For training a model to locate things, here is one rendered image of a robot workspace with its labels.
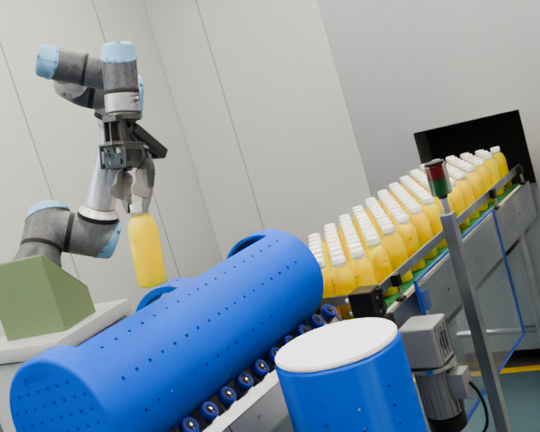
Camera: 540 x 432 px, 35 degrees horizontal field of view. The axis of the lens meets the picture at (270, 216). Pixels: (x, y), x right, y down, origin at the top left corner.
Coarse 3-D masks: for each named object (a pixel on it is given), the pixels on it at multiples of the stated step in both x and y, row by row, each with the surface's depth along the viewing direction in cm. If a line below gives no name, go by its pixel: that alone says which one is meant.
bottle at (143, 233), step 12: (132, 216) 184; (144, 216) 183; (132, 228) 183; (144, 228) 182; (156, 228) 184; (132, 240) 183; (144, 240) 182; (156, 240) 184; (132, 252) 184; (144, 252) 183; (156, 252) 184; (144, 264) 183; (156, 264) 184; (144, 276) 183; (156, 276) 184
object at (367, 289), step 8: (360, 288) 235; (368, 288) 233; (376, 288) 233; (352, 296) 232; (360, 296) 231; (368, 296) 229; (376, 296) 231; (352, 304) 233; (360, 304) 231; (368, 304) 230; (376, 304) 232; (384, 304) 233; (352, 312) 234; (360, 312) 232; (368, 312) 231; (376, 312) 231; (384, 312) 233
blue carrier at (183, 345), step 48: (288, 240) 227; (192, 288) 195; (240, 288) 201; (288, 288) 214; (96, 336) 171; (144, 336) 174; (192, 336) 182; (240, 336) 195; (48, 384) 164; (96, 384) 159; (144, 384) 167; (192, 384) 179
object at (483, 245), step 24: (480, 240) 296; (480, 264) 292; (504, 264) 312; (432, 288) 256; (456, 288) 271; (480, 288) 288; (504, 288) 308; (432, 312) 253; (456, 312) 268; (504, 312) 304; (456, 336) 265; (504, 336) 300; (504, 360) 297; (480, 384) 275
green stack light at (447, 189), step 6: (438, 180) 247; (444, 180) 247; (432, 186) 248; (438, 186) 247; (444, 186) 247; (450, 186) 249; (432, 192) 249; (438, 192) 248; (444, 192) 247; (450, 192) 248
